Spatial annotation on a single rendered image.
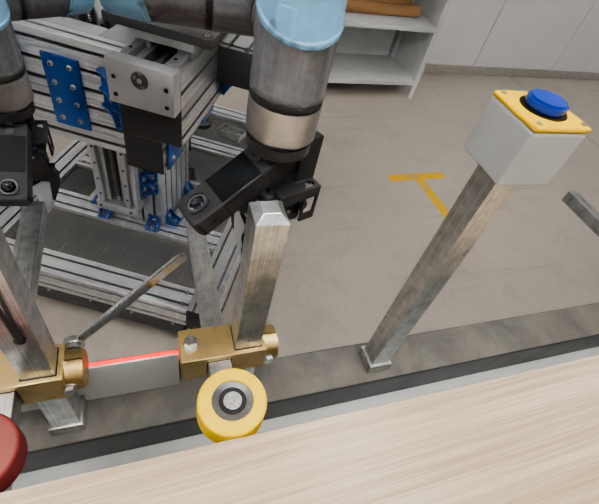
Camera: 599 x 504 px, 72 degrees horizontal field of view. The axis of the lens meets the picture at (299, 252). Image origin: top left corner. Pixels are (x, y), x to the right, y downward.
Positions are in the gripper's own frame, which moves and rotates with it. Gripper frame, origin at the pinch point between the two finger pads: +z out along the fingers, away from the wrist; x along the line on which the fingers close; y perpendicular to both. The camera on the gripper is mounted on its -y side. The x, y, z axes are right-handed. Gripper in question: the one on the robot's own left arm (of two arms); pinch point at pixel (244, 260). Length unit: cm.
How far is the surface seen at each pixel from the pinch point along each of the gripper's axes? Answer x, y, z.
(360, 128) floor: 129, 180, 93
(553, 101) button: -16.8, 20.6, -29.9
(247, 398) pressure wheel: -16.3, -9.2, 2.7
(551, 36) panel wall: 143, 423, 55
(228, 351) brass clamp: -8.1, -6.7, 7.0
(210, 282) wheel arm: 4.0, -2.9, 8.0
